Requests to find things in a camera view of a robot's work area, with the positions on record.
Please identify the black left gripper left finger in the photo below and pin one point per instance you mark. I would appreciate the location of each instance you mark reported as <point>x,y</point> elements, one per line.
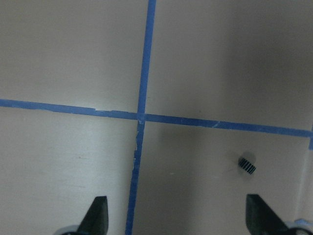
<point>96,220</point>

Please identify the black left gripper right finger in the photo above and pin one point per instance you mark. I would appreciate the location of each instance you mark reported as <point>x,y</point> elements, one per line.
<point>261,219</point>

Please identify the small black bearing gear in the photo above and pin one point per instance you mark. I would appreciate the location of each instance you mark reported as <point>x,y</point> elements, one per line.
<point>246,165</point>

